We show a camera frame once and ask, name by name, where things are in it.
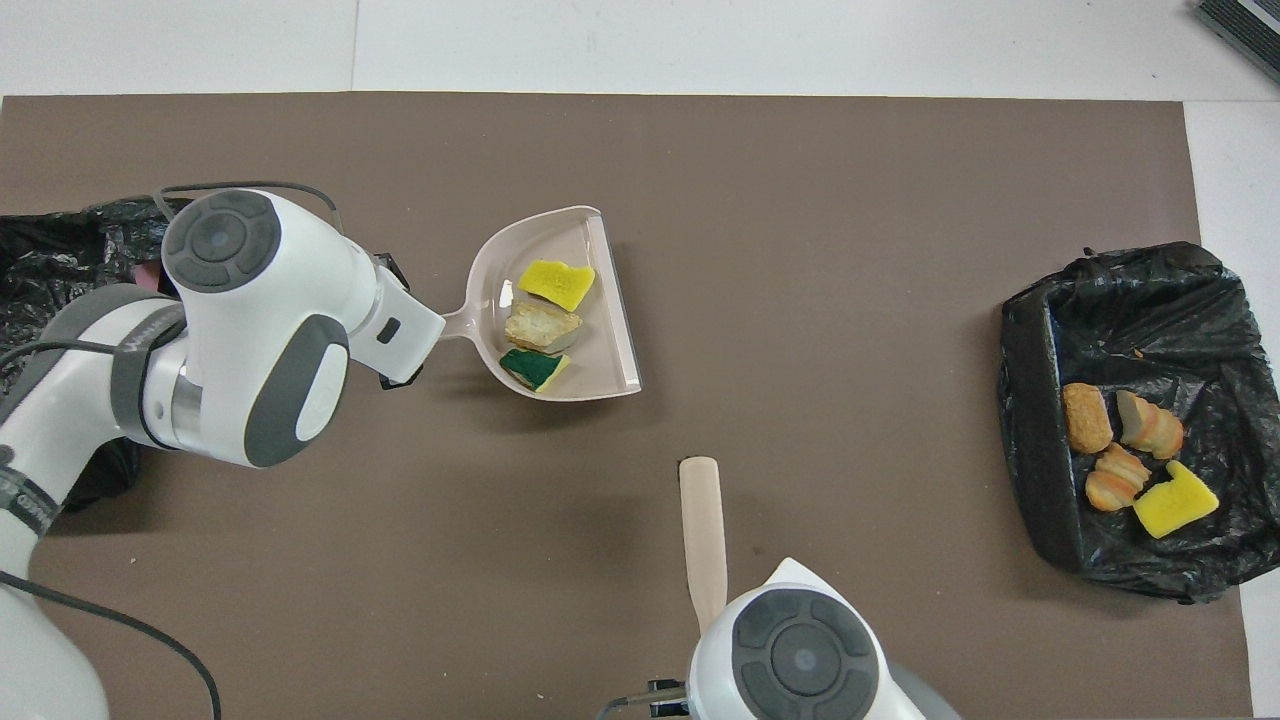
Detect pale grey bread chunk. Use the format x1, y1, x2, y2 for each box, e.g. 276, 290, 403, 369
503, 299, 584, 355

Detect beige plastic dustpan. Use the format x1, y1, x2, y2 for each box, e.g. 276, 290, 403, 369
438, 205, 643, 403

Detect small yellow sponge piece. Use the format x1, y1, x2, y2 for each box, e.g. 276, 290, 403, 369
498, 347, 573, 394

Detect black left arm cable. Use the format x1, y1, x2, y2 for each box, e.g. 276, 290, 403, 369
0, 180, 343, 720

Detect beige hand brush black bristles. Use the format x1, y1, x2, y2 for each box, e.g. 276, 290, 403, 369
679, 456, 730, 633

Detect grey ribbed vent panel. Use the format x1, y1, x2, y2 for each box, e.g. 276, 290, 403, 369
1196, 0, 1280, 86

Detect large yellow sponge piece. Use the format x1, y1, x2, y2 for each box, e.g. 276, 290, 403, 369
517, 258, 597, 314

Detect bin lined with black bag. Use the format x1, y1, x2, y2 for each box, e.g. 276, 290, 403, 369
998, 241, 1280, 604

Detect pink bin with black bag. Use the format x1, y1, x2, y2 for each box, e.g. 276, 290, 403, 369
0, 196, 191, 511

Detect curved green yellow sponge piece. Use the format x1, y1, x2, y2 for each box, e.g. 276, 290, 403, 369
1132, 460, 1221, 539

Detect brown bread roll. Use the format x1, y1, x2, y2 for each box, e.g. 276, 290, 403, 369
1061, 383, 1114, 456

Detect striped croissant piece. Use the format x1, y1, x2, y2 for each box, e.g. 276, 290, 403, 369
1085, 443, 1153, 513

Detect brown table mat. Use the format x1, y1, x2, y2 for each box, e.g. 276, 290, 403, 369
0, 92, 1253, 720

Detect pale torn bread piece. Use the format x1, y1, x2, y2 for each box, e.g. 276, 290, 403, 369
1115, 390, 1186, 461

